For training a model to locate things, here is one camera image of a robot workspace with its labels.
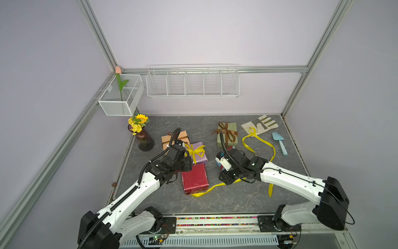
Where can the purple gift box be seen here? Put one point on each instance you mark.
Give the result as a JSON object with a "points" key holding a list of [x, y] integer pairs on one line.
{"points": [[200, 160]]}

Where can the yellow sunflower bouquet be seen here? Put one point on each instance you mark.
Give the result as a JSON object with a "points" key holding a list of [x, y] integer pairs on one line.
{"points": [[137, 123]]}

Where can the light blue garden trowel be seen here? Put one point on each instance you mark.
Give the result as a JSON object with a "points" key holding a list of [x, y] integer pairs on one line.
{"points": [[277, 137]]}

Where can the red gift box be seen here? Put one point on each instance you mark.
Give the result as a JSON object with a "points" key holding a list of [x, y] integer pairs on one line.
{"points": [[196, 180]]}

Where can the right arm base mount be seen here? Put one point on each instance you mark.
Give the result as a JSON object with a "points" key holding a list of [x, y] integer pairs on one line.
{"points": [[274, 223]]}

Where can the artificial pink tulip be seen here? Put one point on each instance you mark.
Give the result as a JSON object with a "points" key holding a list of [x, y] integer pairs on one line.
{"points": [[121, 83]]}

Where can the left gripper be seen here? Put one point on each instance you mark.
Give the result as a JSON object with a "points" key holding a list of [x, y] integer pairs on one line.
{"points": [[187, 164]]}

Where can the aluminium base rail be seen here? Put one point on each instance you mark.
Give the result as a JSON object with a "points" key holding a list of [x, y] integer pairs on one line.
{"points": [[239, 231]]}

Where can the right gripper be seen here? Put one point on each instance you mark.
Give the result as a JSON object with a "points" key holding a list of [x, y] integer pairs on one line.
{"points": [[224, 177]]}

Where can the green gift box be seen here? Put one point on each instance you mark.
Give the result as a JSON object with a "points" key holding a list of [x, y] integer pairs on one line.
{"points": [[227, 134]]}

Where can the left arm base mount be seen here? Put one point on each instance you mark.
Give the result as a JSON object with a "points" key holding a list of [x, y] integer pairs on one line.
{"points": [[167, 225]]}

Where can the white gardening glove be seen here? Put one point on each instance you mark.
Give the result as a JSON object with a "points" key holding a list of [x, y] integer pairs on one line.
{"points": [[260, 125]]}

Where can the long white wire basket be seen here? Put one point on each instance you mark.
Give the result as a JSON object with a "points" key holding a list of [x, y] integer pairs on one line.
{"points": [[193, 81]]}

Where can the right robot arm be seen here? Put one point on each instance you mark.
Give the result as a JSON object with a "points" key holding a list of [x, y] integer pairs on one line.
{"points": [[327, 202]]}

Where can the dark glass vase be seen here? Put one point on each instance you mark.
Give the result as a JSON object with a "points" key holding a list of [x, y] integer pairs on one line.
{"points": [[144, 140]]}

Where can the small white mesh basket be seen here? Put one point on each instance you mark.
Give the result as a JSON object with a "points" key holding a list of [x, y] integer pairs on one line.
{"points": [[110, 100]]}

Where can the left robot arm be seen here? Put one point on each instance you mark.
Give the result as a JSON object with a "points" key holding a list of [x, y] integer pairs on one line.
{"points": [[111, 226]]}

